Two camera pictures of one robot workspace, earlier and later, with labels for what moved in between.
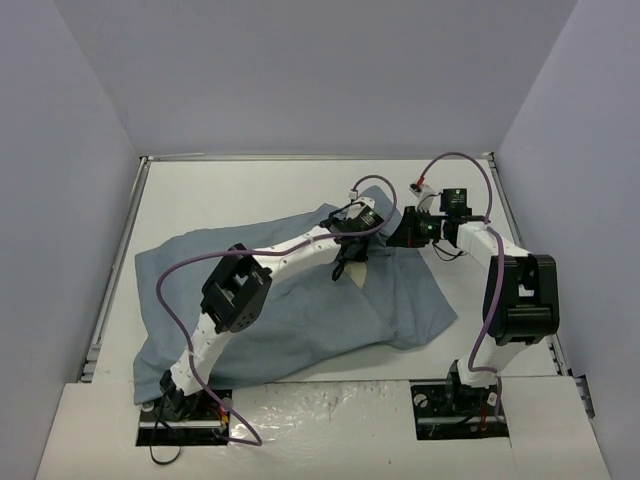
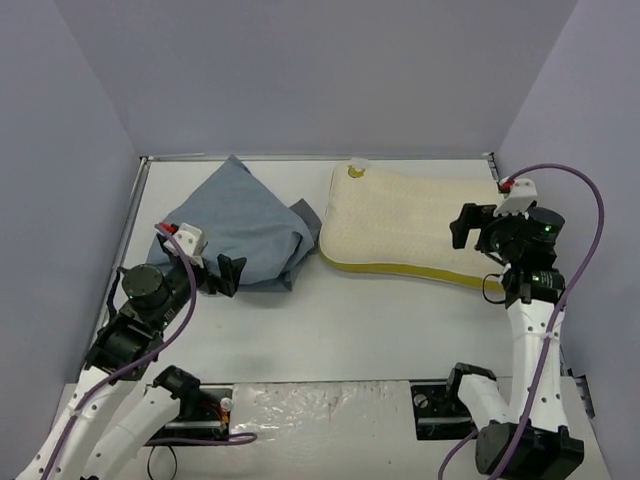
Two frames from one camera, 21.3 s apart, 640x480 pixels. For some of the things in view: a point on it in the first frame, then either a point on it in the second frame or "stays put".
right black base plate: (444, 411) stays put
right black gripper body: (403, 235) -> (480, 228)
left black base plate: (198, 419) stays put
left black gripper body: (350, 251) -> (211, 279)
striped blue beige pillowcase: (344, 315) -> (243, 216)
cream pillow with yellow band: (357, 271) -> (401, 214)
